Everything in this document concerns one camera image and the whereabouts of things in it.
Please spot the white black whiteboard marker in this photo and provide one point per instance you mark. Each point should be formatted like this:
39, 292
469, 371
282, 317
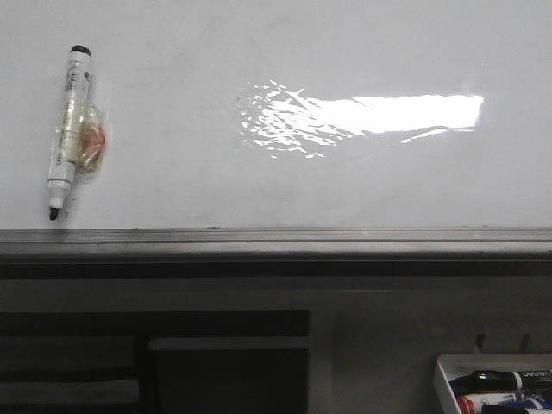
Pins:
80, 138

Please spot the dark cabinet box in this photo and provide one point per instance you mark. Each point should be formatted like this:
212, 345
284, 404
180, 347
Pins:
247, 374

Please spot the white marker tray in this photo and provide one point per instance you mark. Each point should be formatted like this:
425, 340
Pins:
452, 366

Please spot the left metal tray hook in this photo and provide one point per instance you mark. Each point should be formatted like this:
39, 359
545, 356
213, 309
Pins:
479, 343

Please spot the metal tray hook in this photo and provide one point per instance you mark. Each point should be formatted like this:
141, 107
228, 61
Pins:
524, 344
479, 343

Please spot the black capped marker in tray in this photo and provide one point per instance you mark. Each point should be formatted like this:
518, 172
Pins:
501, 381

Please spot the red capped marker in tray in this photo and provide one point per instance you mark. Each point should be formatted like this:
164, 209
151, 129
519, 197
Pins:
472, 403

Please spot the right metal tray hook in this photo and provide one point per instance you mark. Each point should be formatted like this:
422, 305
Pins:
524, 344

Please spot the blue marker in tray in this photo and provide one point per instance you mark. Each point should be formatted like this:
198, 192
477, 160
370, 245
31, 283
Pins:
528, 406

